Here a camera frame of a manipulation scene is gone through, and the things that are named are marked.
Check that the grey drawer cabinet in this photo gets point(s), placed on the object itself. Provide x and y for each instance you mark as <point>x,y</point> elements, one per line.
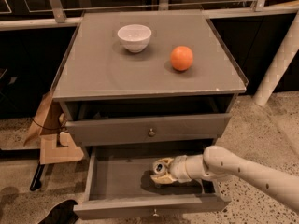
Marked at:
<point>103,80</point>

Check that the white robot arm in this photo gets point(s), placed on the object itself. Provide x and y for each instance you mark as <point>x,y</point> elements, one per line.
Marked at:
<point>217,163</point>

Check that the white ceramic bowl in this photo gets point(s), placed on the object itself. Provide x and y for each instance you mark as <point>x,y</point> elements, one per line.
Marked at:
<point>134,37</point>

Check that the black object on floor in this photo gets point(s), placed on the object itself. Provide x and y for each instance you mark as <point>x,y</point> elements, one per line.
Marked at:
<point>61,213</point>

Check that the black bar on floor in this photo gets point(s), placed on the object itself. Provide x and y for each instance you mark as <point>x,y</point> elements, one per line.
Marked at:
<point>36,183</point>

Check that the redbull can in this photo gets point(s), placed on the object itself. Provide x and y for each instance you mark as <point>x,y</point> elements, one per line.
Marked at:
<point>159,168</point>

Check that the metal railing frame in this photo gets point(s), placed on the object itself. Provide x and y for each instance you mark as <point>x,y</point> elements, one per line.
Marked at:
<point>23,14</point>

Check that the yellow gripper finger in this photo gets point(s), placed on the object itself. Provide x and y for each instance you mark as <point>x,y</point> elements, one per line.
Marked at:
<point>163,179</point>
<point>165,161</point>

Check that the orange fruit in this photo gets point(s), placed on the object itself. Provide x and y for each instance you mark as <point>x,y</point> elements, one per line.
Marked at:
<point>181,58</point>

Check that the grey open middle drawer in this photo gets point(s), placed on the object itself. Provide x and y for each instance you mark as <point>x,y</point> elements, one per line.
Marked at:
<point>119,184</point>

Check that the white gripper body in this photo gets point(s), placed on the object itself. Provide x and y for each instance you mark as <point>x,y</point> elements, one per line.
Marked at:
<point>177,168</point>

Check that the grey top drawer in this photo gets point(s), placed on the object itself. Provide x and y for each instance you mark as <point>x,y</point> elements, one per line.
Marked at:
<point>103,132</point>

